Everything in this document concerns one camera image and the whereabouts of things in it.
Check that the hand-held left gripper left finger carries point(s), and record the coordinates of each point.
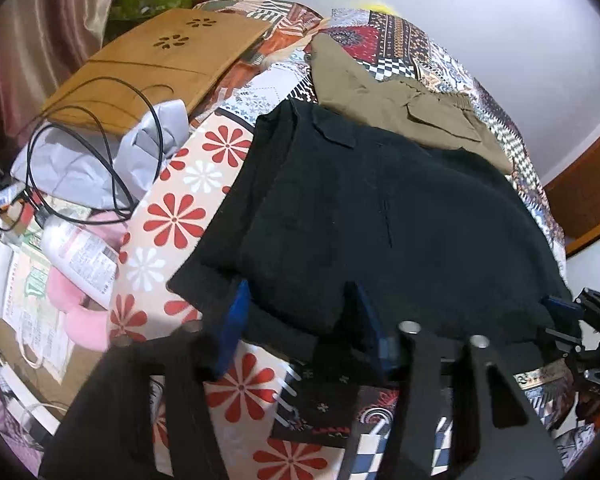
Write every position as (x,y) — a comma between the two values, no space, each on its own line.
(232,330)

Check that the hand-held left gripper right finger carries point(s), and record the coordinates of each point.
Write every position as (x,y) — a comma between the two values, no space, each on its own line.
(377,345)

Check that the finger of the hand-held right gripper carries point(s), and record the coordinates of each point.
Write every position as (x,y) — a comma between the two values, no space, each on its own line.
(562,306)
(560,342)

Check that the black pants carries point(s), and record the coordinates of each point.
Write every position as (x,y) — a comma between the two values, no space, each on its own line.
(380,210)

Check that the olive pants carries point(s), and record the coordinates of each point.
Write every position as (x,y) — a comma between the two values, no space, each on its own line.
(380,105)

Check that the patchwork bed blanket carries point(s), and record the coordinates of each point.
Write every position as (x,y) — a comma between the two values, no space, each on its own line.
(190,210)

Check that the pink plush slipper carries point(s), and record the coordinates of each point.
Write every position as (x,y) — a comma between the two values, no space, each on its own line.
(87,325)

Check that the white plastic bottle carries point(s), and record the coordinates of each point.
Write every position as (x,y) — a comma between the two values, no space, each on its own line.
(80,257)

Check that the printed paper bag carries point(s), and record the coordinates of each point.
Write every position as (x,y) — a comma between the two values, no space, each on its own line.
(30,300)

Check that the wooden lap desk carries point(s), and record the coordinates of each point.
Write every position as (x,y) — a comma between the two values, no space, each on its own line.
(145,75)

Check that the striped brown curtain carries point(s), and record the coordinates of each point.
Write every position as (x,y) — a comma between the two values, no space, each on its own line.
(40,35)

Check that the yellow bed rail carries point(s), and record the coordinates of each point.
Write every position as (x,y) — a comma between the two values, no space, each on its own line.
(382,7)

